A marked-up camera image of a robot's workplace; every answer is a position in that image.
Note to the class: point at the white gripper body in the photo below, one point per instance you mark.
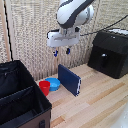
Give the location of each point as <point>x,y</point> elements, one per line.
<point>62,38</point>

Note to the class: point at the blue plastic bowl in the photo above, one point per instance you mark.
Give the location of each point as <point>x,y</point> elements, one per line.
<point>53,84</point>

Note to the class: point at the black fabric storage box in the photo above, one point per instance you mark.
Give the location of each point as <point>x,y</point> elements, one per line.
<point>20,96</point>

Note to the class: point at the red plastic cup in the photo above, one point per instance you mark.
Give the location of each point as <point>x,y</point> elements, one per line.
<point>44,88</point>

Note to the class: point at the dark blue book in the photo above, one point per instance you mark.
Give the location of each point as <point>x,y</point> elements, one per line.
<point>69,80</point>

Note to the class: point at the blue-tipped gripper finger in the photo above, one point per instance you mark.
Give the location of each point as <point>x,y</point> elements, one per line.
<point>68,50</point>
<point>55,52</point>

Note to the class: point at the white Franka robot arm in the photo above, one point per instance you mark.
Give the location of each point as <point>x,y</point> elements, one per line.
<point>72,13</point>

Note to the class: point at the black paper shredder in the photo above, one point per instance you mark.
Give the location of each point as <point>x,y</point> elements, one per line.
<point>109,53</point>

